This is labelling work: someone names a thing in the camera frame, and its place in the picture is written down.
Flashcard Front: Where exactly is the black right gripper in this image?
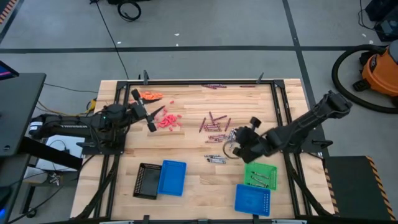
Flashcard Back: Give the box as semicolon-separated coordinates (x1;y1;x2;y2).
230;116;271;164

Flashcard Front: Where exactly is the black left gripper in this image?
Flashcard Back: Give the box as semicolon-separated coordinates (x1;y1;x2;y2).
127;89;166;133

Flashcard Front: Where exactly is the green plastic basket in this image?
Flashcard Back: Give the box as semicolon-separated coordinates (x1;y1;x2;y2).
243;161;278;191

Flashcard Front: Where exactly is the blue plastic basket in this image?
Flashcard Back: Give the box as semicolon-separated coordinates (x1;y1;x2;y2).
234;184;272;217
157;159;188;197

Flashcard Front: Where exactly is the black plastic basket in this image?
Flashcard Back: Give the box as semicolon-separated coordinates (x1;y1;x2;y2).
132;162;162;200

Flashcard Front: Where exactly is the white box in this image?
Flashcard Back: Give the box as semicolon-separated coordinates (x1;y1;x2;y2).
35;134;85;172

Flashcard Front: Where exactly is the orange shop vacuum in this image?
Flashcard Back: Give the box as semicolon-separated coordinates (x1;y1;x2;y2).
330;44;398;114
353;39;398;101

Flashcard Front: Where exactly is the black platform with hazard stripes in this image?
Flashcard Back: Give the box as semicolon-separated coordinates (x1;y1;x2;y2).
322;155;398;222

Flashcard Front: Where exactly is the black desk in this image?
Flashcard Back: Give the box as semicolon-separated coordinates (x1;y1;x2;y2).
0;72;84;224

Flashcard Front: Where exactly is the computer monitor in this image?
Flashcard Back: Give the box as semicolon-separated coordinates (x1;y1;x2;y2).
0;60;21;82

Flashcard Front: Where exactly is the hazard striped floor mat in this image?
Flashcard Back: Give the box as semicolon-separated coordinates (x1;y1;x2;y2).
0;0;19;26

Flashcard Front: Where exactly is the black equipment case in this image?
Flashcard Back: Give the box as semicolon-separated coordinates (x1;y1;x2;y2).
364;0;398;43

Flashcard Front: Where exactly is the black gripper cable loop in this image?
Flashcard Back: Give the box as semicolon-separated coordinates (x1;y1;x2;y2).
221;140;241;160

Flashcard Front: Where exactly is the long black floor cable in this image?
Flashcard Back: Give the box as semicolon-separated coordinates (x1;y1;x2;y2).
93;0;130;80

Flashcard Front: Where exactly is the coiled black floor cable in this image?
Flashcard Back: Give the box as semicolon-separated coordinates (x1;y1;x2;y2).
116;0;142;22

